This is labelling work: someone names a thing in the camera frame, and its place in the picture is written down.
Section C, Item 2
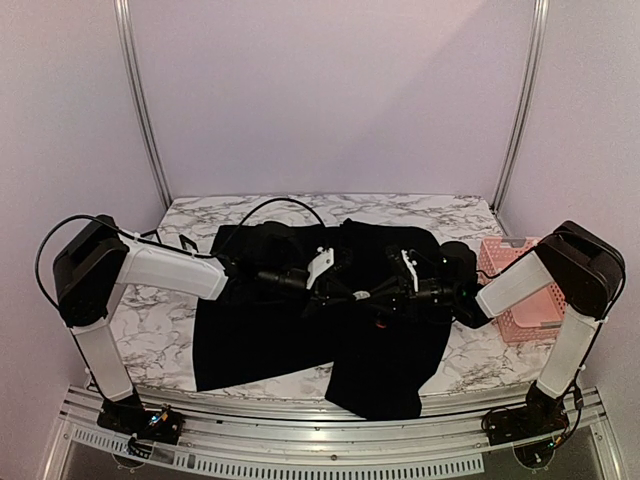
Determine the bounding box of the left aluminium frame post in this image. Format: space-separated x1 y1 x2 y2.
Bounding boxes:
113 0 173 211

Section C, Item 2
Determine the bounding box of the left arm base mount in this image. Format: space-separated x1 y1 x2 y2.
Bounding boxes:
97 392 184 445

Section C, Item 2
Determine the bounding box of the black t-shirt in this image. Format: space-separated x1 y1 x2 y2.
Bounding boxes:
192 220 451 421

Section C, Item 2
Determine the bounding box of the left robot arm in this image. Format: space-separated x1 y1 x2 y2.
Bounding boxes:
46 214 255 434

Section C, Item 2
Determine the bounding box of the pink perforated plastic basket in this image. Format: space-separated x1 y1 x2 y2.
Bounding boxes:
478 236 571 344

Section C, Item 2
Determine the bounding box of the right aluminium frame post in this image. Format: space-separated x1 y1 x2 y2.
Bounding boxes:
491 0 550 216

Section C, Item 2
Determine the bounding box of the aluminium frame post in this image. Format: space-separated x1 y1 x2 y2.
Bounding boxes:
491 0 550 216
113 0 173 211

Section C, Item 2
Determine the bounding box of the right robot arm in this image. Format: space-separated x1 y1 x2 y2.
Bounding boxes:
364 221 626 436

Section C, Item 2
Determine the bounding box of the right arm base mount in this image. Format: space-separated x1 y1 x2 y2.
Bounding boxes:
481 381 584 450

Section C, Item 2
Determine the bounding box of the aluminium front rail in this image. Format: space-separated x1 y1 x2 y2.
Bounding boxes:
45 387 625 479

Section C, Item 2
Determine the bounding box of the black open brooch case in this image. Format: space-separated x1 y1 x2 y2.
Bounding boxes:
178 234 200 253

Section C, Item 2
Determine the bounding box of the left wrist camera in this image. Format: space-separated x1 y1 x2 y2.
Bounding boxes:
306 247 353 290

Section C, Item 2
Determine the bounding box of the yellow brooch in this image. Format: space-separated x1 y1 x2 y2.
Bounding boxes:
353 290 370 301

